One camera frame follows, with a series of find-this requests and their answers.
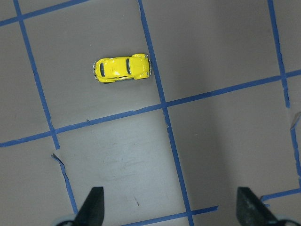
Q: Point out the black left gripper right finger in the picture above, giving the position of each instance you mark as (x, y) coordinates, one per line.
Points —
(250, 211)

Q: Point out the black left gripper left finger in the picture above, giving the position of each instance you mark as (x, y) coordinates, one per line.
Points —
(92, 211)

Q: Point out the yellow toy beetle car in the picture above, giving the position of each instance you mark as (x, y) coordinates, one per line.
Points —
(123, 68)

